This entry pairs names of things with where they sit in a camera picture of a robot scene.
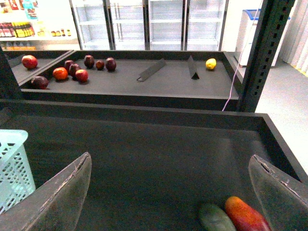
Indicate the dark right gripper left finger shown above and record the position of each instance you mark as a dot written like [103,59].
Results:
[54,206]

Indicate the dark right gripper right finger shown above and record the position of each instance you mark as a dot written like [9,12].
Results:
[284,200]

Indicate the light blue plastic basket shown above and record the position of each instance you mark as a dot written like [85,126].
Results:
[16,179]

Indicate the red apple front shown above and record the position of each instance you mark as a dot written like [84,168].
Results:
[82,75]

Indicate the orange red apple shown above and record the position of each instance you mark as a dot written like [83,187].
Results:
[60,74]

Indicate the dark red apple middle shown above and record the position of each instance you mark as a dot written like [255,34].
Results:
[73,69]

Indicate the dark red apple behind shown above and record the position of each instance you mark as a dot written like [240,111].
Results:
[67,64]

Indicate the red apple far left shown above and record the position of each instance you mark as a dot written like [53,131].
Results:
[29,61]

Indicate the small dark red apple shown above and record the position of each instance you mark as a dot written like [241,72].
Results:
[100,65]

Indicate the dark red apple tall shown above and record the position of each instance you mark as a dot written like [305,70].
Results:
[89,61]

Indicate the dark red apple right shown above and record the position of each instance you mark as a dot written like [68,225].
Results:
[110,64]

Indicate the red orange mango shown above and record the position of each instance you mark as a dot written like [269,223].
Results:
[244,217]

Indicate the green mango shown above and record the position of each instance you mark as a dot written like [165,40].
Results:
[213,218]

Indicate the black near display tray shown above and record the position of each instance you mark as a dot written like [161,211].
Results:
[151,167]

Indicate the black display tray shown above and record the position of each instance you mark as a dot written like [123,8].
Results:
[44,59]
[151,167]
[171,86]

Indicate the dark purple fruit front left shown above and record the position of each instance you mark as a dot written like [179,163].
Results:
[39,82]

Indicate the black left display tray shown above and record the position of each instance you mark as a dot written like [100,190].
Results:
[44,59]

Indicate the black far display tray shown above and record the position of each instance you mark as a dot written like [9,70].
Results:
[171,86]

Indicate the yellow lemon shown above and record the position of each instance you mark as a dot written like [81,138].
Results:
[211,64]

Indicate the upright black shelf divider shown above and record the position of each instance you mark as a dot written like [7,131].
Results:
[192,68]

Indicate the flat black shelf divider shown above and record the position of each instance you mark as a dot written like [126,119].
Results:
[151,70]

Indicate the white shelf with bottles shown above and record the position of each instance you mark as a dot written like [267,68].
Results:
[37,25]

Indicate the black perforated shelf upright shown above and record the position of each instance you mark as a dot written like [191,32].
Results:
[272,20]

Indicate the glass door refrigerator row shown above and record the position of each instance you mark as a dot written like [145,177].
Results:
[151,25]

